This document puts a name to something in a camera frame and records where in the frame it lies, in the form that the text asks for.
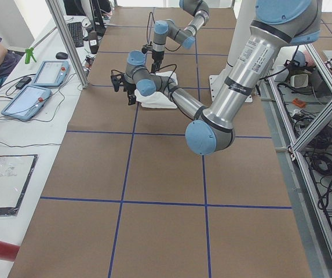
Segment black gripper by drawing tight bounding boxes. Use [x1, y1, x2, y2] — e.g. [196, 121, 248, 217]
[111, 69, 136, 105]
[141, 43, 165, 73]

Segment white long-sleeve printed shirt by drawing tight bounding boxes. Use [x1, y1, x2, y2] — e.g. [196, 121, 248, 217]
[134, 71, 178, 109]

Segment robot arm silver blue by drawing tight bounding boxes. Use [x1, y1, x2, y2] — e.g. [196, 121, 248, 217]
[111, 1, 322, 155]
[141, 0, 210, 73]

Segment blue teach pendant far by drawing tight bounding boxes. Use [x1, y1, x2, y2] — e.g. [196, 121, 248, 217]
[32, 60, 70, 87]

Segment blue teach pendant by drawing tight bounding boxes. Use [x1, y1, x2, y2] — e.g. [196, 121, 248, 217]
[32, 60, 70, 87]
[1, 85, 52, 121]

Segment black computer mouse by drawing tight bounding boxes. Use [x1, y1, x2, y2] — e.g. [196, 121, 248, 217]
[56, 52, 68, 60]

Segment black keyboard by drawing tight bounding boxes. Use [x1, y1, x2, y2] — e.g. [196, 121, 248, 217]
[67, 22, 84, 47]

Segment blue teach pendant near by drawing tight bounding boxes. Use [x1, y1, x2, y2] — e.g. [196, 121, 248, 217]
[1, 85, 52, 121]

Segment black power adapter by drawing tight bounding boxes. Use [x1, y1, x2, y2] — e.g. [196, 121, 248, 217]
[15, 76, 32, 90]

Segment green plastic clamp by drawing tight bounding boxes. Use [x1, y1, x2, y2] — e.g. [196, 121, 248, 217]
[24, 47, 37, 64]

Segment orange plastic part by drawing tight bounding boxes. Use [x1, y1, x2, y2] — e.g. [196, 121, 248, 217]
[291, 98, 307, 108]

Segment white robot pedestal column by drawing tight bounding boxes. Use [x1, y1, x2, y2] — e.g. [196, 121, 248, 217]
[209, 0, 256, 101]

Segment aluminium camera post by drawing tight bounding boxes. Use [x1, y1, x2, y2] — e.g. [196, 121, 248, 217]
[45, 0, 89, 89]

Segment aluminium frame rack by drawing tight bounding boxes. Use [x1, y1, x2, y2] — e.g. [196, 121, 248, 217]
[258, 28, 332, 278]

